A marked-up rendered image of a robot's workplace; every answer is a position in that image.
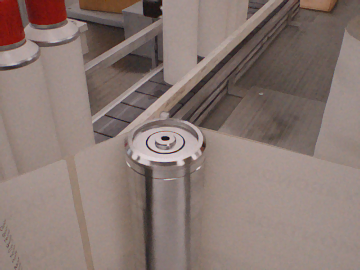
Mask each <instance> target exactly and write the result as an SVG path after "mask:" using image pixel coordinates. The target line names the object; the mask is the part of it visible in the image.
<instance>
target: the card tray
mask: <svg viewBox="0 0 360 270"><path fill-rule="evenodd" d="M337 1H338V0H300V6H299V8H303V9H308V10H315V11H322V12H329V13H330V11H331V10H332V8H333V7H334V5H335V4H336V2H337Z"/></svg>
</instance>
